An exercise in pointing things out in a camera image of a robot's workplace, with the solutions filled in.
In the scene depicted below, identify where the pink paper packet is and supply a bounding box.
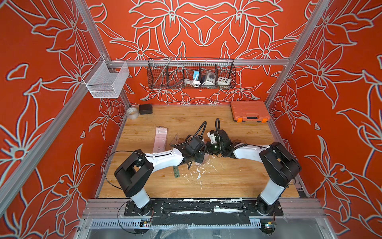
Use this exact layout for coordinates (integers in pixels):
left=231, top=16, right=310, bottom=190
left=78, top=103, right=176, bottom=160
left=195, top=156, right=209, bottom=166

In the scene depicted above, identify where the green straight ruler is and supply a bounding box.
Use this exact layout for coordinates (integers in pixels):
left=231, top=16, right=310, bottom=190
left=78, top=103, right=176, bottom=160
left=173, top=166, right=180, bottom=178

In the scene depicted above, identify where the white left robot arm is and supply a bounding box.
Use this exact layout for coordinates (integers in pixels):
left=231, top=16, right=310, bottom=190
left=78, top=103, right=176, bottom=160
left=114, top=136, right=207, bottom=209

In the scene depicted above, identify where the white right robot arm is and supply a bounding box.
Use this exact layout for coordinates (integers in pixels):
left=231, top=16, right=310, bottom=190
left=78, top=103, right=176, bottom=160
left=207, top=129, right=301, bottom=207

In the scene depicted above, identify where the pink transparent set square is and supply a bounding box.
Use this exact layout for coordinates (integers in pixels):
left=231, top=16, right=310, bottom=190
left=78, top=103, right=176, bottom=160
left=170, top=133, right=184, bottom=147

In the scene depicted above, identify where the orange plastic tool case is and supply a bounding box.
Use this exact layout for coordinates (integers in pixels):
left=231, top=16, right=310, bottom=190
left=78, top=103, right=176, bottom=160
left=230, top=101, right=271, bottom=123

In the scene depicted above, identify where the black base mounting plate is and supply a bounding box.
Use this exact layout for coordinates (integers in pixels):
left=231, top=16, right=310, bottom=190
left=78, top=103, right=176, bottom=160
left=123, top=198, right=284, bottom=227

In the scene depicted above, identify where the small black box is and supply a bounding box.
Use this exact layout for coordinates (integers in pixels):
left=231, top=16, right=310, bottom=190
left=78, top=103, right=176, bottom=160
left=138, top=104, right=153, bottom=115

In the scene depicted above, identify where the white dotted cube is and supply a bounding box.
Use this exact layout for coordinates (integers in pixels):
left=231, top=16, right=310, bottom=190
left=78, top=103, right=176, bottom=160
left=218, top=77, right=231, bottom=87

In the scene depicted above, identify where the white round-dial device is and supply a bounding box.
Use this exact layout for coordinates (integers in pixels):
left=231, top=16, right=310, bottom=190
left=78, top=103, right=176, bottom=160
left=203, top=71, right=216, bottom=86

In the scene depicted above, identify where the clear tape roll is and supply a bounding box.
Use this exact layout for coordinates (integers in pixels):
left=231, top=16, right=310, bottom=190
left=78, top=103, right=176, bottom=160
left=126, top=107, right=140, bottom=120

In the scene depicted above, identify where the blue small box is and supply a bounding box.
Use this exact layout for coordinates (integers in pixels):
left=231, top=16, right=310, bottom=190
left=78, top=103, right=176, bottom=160
left=193, top=70, right=200, bottom=81

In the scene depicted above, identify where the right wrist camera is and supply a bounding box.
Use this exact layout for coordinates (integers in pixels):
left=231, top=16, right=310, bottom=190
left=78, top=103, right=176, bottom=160
left=208, top=131, right=217, bottom=144

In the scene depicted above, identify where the black wire wall basket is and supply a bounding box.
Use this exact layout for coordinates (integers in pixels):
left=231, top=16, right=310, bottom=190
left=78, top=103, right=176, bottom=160
left=147, top=57, right=237, bottom=90

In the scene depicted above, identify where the white mesh wall basket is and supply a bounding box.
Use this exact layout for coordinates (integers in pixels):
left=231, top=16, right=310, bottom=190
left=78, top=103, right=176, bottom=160
left=84, top=62, right=130, bottom=99

